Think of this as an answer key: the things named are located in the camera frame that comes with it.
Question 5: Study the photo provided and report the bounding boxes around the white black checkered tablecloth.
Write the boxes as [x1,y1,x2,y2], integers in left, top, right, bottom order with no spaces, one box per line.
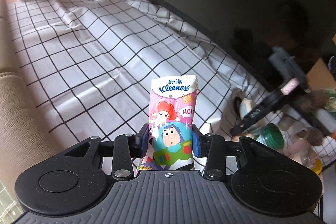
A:
[7,0,336,174]

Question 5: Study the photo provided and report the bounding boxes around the cartoon print tissue pack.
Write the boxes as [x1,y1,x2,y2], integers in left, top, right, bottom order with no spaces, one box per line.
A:
[135,74,199,178]

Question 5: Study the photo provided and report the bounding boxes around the pink plush toy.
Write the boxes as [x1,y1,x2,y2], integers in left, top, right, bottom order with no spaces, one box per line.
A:
[285,141,315,162]

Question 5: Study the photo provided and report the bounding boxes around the face mask pack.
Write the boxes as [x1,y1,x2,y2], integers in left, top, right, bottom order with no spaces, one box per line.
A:
[237,97,263,120]

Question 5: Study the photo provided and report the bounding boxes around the brown green plush toy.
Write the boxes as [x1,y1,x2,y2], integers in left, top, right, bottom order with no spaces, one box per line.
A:
[302,88,336,115]

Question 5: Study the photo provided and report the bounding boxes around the clear jar green contents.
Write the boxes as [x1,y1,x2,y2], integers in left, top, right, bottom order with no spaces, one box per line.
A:
[255,123,286,150]

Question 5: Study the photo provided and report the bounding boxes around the yellow plastic toy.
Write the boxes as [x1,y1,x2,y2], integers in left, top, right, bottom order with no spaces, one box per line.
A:
[311,158,323,175]

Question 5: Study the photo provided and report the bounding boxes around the monitor stand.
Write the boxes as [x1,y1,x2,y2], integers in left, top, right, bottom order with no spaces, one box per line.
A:
[230,46,336,138]

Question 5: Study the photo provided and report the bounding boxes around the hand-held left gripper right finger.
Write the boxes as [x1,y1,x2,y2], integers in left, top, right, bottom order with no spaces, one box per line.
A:
[192,124,265,179]

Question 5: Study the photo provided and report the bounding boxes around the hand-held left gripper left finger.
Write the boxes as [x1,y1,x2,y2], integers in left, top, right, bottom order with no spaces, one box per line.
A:
[63,124,150,180]

